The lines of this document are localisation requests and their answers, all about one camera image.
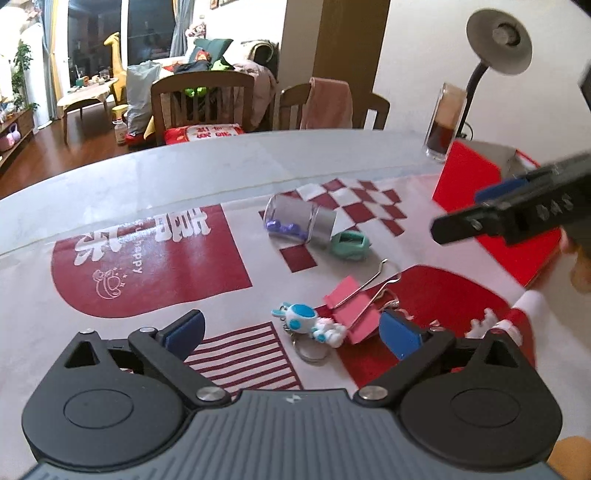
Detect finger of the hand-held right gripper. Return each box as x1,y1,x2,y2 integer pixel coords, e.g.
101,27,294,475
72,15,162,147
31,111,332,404
431,153,591,247
475,178,531,204

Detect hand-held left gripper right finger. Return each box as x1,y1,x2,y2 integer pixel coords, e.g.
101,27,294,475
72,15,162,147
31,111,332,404
353,309,529,408

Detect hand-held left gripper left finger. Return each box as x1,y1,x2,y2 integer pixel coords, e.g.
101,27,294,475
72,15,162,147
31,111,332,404
65,309,232,408

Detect red cardboard box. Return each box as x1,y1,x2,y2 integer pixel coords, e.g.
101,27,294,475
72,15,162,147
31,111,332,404
431,140,565,289

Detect pink binder clip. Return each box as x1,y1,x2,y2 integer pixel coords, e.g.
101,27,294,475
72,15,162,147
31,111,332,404
322,258,403,345

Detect blue white toy keychain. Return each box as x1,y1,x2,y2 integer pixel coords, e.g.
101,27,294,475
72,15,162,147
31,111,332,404
270,302,347,366

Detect teal pencil sharpener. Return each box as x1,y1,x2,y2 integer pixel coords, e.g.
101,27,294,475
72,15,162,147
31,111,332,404
329,230,373,260

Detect clear cylinder with silver cap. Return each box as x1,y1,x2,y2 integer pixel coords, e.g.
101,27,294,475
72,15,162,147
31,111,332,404
263,193,341,245

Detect person's right hand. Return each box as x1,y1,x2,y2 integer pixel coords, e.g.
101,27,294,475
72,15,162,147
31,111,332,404
561,218,591,294

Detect printed red white tablecloth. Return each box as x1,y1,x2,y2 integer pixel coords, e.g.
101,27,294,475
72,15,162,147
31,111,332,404
0,129,539,394

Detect tall clear glass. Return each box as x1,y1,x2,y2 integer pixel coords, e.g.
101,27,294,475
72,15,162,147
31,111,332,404
423,82,468,162

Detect grey desk lamp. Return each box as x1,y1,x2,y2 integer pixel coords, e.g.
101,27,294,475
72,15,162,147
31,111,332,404
459,8,533,140

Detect pink towel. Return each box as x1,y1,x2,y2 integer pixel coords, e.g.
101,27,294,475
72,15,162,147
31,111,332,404
300,76,354,130

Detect red chair cushion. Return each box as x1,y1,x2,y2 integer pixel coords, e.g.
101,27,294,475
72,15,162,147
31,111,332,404
163,122,246,147

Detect wooden chair with towel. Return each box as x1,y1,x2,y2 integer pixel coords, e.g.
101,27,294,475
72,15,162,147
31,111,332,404
276,77,391,132

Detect wooden slat-back chair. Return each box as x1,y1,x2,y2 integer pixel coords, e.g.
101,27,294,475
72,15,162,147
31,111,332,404
151,71,256,148

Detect pale plastic bag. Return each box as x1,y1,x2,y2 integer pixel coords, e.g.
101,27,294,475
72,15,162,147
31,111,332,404
125,62,163,137

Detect low wooden coffee table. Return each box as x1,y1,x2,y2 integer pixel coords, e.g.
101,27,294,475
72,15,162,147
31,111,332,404
57,78,119,144

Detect wooden TV cabinet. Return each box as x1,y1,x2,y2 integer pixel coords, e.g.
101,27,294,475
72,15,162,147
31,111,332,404
0,108,36,174

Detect sofa with piled clothes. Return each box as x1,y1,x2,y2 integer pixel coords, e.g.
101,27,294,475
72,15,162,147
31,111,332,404
156,39,279,131

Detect yellow giraffe toy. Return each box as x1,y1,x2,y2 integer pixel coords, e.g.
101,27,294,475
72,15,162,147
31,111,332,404
103,32,128,105

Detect green houseplant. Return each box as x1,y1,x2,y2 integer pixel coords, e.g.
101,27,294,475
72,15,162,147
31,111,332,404
11,39,33,110

